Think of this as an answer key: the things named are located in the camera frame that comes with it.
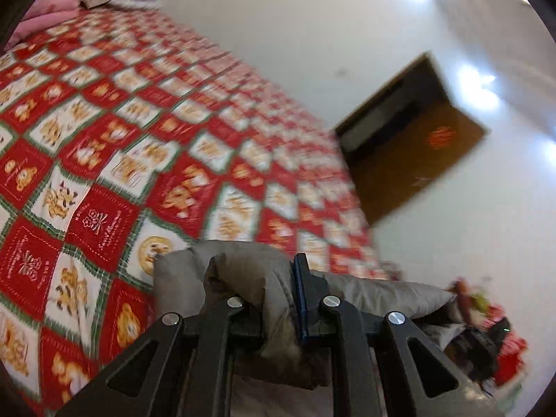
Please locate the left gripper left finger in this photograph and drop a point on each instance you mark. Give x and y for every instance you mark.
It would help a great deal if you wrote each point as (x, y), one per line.
(179, 367)

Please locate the pink folded blanket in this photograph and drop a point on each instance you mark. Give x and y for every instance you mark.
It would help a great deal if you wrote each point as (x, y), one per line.
(43, 14)

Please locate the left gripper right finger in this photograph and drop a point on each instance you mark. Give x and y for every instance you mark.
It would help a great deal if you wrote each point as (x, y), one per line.
(381, 365)

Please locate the brown wooden door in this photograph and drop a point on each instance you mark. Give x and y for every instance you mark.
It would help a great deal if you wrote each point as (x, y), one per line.
(396, 162)

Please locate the grey puffer jacket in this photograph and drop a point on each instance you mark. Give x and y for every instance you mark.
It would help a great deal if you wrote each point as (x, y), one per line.
(273, 374)

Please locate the red double happiness sticker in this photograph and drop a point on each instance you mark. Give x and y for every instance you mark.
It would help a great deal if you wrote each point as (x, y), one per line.
(441, 137)

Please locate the red patchwork bear bedspread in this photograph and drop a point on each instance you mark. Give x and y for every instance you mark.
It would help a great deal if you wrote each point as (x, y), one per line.
(125, 137)

